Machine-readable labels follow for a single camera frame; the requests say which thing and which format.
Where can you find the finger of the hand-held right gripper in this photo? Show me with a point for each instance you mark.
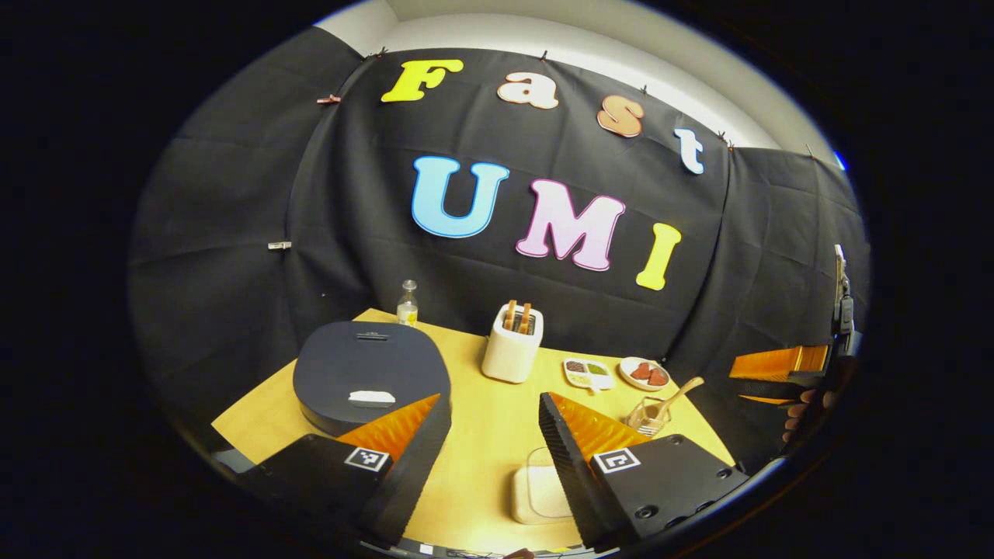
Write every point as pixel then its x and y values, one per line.
pixel 776 362
pixel 769 399

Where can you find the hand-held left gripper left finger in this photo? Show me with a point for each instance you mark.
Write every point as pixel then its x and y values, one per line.
pixel 415 470

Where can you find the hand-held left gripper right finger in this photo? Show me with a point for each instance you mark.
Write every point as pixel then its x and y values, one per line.
pixel 578 473

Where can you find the white box of rice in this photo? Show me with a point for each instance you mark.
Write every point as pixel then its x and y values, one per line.
pixel 540 489

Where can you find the wooden spoon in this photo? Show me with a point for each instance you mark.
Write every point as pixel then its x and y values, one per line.
pixel 672 398

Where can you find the silver black rice cooker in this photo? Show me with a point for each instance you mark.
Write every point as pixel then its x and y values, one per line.
pixel 365 365

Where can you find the white divided bean dish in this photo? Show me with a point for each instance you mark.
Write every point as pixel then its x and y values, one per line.
pixel 586 374

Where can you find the white plate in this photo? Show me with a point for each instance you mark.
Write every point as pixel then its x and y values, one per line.
pixel 644 384

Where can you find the red meat piece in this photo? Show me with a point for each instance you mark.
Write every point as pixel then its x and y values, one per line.
pixel 641 371
pixel 658 377

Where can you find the white toaster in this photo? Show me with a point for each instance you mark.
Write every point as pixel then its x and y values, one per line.
pixel 510 357

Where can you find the small glass bottle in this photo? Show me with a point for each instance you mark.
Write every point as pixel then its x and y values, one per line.
pixel 407 307

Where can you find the bread slice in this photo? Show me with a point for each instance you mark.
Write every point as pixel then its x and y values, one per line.
pixel 525 318
pixel 509 314

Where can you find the black backdrop cloth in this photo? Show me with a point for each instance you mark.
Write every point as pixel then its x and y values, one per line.
pixel 505 310

